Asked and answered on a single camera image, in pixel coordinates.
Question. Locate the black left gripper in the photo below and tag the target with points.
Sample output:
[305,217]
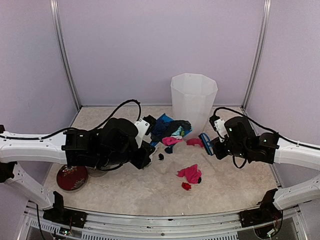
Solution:
[139,162]

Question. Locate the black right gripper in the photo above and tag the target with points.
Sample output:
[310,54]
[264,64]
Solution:
[220,154]

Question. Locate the blue hand brush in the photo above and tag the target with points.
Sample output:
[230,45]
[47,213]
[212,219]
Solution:
[206,143]

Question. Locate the blue dustpan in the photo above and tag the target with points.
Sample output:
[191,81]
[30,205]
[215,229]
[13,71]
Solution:
[173,127]

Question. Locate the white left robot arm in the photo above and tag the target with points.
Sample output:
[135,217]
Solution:
[105,149]

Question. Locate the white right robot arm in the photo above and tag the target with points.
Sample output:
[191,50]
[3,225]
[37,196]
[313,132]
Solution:
[271,149]

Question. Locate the dark red floral bowl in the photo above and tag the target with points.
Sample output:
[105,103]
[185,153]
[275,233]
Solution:
[71,178]

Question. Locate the small black paper scrap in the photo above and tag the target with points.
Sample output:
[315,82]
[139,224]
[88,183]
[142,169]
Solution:
[161,157]

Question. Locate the cyan paper scrap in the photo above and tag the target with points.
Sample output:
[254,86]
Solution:
[178,133]

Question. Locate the white translucent plastic bin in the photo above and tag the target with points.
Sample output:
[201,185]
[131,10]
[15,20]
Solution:
[192,97]

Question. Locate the small red paper ball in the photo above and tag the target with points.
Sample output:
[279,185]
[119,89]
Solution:
[186,186]

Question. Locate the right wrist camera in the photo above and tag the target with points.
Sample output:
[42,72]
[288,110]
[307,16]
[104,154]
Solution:
[218,125]

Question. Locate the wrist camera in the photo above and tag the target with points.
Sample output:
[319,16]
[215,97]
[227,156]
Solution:
[218,125]
[144,126]

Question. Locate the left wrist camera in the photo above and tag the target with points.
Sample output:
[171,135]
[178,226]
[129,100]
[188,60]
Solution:
[144,126]

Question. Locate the aluminium front rail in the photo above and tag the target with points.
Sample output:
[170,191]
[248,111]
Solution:
[108,226]

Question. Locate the aluminium corner post right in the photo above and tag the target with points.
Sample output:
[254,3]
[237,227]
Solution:
[258,53]

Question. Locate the aluminium corner post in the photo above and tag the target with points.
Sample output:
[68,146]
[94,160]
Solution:
[258,53]
[54,6]

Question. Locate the aluminium corner post left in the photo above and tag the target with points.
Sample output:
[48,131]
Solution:
[54,6]

